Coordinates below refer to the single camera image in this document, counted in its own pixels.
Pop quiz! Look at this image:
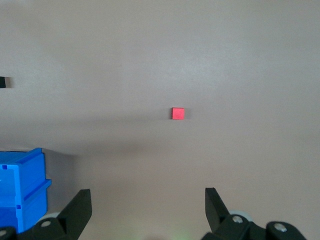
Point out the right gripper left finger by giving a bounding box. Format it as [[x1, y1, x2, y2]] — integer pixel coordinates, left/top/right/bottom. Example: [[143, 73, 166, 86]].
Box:
[[0, 188, 93, 240]]

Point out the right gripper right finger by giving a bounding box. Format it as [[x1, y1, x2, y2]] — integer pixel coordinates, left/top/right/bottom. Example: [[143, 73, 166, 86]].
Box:
[[201, 187, 307, 240]]

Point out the small red cube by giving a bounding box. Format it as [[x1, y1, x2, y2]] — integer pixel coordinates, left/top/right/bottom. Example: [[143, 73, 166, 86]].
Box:
[[171, 107, 185, 120]]

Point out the blue plastic storage bin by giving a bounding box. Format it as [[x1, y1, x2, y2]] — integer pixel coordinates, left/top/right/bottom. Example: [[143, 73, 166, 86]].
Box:
[[0, 147, 53, 235]]

